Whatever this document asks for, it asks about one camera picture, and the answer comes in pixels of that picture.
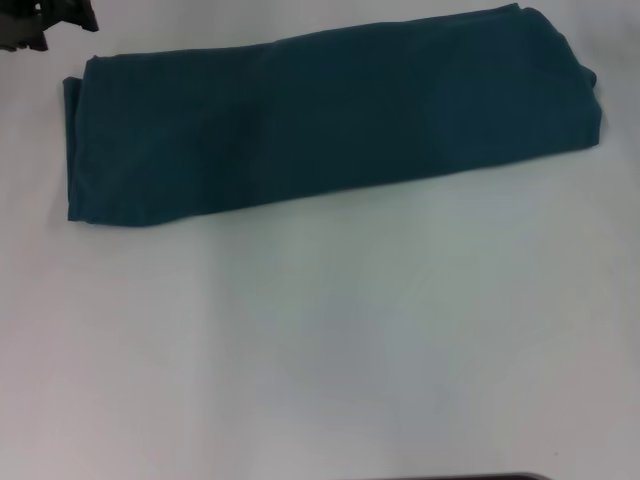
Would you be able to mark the teal FREE print t-shirt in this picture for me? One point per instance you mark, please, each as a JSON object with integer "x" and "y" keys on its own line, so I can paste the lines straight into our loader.
{"x": 325, "y": 130}

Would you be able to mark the black flat panel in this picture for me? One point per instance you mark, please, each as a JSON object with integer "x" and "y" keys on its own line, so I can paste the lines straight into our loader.
{"x": 490, "y": 477}

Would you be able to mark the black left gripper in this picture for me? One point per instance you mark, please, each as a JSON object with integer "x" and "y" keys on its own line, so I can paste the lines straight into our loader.
{"x": 20, "y": 25}

